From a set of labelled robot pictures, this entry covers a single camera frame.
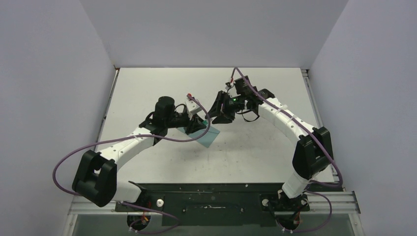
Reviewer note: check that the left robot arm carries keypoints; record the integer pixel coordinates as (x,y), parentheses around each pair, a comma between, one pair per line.
(97,179)

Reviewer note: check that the aluminium frame rail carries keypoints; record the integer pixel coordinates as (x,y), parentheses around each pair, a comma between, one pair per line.
(341,202)

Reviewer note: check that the teal envelope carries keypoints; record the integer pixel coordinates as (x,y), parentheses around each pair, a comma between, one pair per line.
(207,139)

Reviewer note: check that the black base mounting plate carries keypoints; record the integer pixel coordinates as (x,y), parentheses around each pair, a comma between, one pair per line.
(217,204)

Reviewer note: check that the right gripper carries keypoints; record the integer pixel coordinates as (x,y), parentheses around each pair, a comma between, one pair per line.
(225,117)

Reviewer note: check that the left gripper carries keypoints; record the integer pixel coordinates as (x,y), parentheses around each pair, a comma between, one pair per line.
(194,125)

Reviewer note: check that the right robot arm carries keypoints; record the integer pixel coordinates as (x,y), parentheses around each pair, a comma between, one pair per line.
(313,150)

